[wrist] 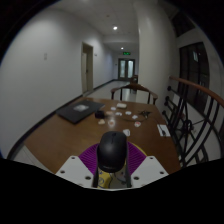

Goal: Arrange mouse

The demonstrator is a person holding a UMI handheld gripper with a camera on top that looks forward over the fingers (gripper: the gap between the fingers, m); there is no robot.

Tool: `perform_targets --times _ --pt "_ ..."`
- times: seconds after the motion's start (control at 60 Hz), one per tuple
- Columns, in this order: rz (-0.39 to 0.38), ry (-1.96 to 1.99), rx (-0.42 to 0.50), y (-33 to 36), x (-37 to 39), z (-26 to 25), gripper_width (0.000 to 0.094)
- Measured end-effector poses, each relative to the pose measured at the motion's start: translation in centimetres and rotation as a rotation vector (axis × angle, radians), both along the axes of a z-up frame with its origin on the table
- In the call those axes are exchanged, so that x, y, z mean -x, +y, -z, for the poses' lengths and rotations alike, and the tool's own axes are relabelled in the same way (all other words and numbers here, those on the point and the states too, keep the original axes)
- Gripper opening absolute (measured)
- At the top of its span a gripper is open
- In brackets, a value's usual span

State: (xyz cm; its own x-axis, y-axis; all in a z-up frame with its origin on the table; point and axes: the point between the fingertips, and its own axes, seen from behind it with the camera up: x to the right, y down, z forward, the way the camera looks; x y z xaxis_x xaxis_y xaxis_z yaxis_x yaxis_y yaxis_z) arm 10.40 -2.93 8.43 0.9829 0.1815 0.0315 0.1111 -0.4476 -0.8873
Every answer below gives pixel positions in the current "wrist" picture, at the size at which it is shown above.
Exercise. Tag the glass double door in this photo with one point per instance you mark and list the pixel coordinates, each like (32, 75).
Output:
(126, 69)

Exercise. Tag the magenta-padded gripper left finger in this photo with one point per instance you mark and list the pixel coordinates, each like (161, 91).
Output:
(75, 170)

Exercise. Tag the white notepad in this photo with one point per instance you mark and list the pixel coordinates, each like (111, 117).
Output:
(166, 130)

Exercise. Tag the small flat white box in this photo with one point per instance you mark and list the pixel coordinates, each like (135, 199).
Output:
(122, 105)

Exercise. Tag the black railing with wooden handrail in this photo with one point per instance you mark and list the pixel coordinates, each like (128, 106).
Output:
(193, 85)

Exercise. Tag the wooden armchair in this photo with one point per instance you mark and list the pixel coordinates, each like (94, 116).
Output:
(135, 86)

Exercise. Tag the black computer mouse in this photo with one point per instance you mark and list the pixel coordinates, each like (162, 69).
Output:
(112, 151)

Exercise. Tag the dark window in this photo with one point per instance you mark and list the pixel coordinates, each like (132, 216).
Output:
(195, 73)

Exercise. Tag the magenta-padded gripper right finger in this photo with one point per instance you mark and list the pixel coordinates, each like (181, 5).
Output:
(150, 170)

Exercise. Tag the green exit sign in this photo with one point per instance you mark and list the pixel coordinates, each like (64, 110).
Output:
(126, 53)

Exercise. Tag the dark closed laptop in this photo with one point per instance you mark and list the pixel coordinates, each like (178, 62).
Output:
(78, 111)

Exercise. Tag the small black round object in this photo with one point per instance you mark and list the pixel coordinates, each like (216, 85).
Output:
(99, 114)

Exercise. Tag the small pale sticker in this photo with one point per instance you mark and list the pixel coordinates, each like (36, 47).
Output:
(126, 132)
(101, 122)
(111, 123)
(118, 113)
(135, 117)
(137, 124)
(128, 112)

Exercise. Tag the white side door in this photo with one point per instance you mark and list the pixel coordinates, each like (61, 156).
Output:
(85, 70)

